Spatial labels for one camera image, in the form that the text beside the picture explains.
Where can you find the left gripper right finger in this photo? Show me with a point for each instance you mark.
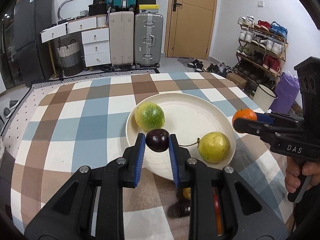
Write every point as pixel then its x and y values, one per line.
pixel 244 214

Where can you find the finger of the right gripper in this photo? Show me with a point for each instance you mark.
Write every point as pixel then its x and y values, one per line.
pixel 279 119
pixel 273 135

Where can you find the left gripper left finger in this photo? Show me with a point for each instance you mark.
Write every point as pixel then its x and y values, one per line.
pixel 89 205

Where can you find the small orange tangerine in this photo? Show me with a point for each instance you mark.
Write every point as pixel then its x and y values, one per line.
pixel 245 114

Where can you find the small yellow-brown fruit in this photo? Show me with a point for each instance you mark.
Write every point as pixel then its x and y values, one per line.
pixel 187 193

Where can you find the dark cherry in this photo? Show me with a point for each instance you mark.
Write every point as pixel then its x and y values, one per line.
pixel 181 208
pixel 157 140

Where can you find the large orange tangerine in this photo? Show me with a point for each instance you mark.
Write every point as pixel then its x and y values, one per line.
pixel 219 225

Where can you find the red cherry tomato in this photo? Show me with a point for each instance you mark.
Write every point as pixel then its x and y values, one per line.
pixel 216 202

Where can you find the right hand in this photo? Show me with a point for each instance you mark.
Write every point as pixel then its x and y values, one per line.
pixel 293 170

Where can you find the white enamel bucket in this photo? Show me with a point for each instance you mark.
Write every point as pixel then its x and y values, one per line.
pixel 264 97

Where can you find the yellow-green passion fruit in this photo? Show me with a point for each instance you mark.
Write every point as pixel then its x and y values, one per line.
pixel 214 147

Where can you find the purple bag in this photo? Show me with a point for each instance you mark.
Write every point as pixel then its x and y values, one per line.
pixel 286 90

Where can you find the cardboard box on floor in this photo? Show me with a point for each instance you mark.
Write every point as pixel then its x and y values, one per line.
pixel 237 80

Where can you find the cream round plate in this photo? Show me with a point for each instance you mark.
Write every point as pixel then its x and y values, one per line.
pixel 189 117

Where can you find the wooden shoe rack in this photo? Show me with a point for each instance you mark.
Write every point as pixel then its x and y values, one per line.
pixel 261 52

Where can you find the green passion fruit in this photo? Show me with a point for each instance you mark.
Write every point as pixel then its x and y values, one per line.
pixel 149 116

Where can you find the wooden door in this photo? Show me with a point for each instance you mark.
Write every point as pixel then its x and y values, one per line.
pixel 189 28

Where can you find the grey slippers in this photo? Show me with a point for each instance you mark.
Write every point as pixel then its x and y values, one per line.
pixel 8 110

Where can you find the silver suitcase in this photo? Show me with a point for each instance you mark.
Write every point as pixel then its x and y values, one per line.
pixel 148 39

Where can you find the yellow shoe box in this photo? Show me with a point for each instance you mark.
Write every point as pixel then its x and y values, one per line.
pixel 148 8

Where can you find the beige suitcase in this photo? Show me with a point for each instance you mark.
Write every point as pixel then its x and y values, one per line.
pixel 121 28

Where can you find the woven laundry basket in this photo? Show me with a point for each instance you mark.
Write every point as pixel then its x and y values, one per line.
pixel 70 58

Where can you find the white drawer cabinet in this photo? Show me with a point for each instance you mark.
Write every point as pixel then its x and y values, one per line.
pixel 95 37

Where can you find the black bag on cabinet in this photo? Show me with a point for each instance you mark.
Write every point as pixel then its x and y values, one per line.
pixel 98 7

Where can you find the black refrigerator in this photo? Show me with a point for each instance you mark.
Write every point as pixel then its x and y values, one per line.
pixel 30 18

